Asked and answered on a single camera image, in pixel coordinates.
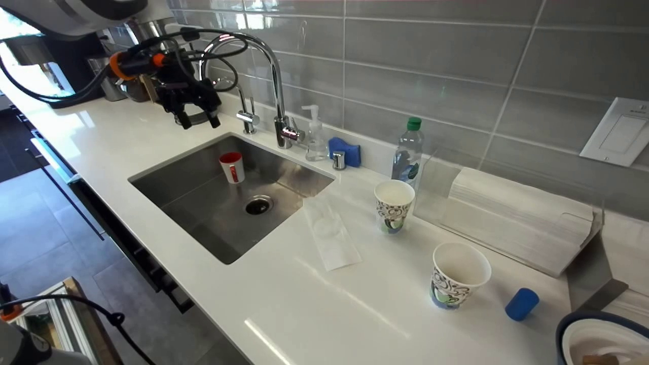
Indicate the wide printed paper cup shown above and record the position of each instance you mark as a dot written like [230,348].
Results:
[458,275]

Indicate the white wall outlet plate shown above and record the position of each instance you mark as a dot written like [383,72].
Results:
[619,133]

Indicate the clear plastic sheet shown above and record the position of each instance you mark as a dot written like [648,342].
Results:
[331,234]

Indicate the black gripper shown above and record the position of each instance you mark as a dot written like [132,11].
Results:
[186,83]

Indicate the small chrome cylinder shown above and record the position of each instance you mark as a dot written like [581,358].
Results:
[340,161]

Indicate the grey folded drying mat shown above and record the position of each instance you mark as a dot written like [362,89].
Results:
[514,215]

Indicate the blue sponge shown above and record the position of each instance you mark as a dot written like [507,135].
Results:
[349,150]

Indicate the blue rimmed bowl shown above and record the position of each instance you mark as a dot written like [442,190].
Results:
[602,337]

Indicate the narrow printed paper cup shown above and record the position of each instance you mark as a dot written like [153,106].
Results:
[394,204]

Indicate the stainless steel sink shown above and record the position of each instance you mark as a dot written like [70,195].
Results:
[203,204]

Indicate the green capped water bottle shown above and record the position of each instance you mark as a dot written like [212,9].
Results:
[408,154]

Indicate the small blue cap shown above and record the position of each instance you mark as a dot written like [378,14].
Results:
[521,304]

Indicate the small chrome faucet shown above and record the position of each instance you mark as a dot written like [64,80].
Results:
[246,113]

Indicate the sink drain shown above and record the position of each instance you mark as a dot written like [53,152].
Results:
[259,205]

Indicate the clear soap pump bottle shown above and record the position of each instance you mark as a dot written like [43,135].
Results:
[315,138]

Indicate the dark cabinet front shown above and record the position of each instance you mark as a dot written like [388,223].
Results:
[115,229]

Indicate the tall chrome faucet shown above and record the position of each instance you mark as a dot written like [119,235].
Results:
[277,82]

